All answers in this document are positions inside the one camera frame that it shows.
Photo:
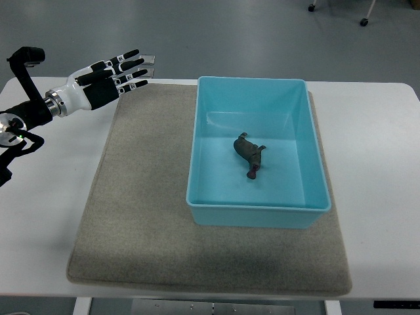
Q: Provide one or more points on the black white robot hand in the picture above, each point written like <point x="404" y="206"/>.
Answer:
<point x="97" y="85"/>

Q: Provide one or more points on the brown toy hippo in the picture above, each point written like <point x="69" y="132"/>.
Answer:
<point x="249" y="152"/>

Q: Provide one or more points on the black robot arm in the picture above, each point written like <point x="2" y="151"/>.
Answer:
<point x="17" y="121"/>

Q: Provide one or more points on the blue plastic box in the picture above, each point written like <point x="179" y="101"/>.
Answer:
<point x="290" y="190"/>

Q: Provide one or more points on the lower floor outlet plate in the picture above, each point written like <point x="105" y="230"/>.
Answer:
<point x="146" y="72"/>

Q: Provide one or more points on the floor outlet plate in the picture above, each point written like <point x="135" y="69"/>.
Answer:
<point x="147" y="59"/>
<point x="146" y="72"/>

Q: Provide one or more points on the upper floor outlet plate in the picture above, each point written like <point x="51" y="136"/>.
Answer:
<point x="147" y="59"/>

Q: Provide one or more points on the grey felt mat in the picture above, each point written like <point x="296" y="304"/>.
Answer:
<point x="138" y="232"/>

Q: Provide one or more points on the right caster wheel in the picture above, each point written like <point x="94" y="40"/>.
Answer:
<point x="364" y="22"/>

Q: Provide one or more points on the white cart leg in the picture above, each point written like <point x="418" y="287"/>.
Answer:
<point x="368" y="14"/>

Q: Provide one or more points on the black table control panel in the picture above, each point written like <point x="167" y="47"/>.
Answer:
<point x="410" y="305"/>

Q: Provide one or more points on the grey metal table frame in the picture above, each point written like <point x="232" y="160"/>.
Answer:
<point x="149" y="306"/>

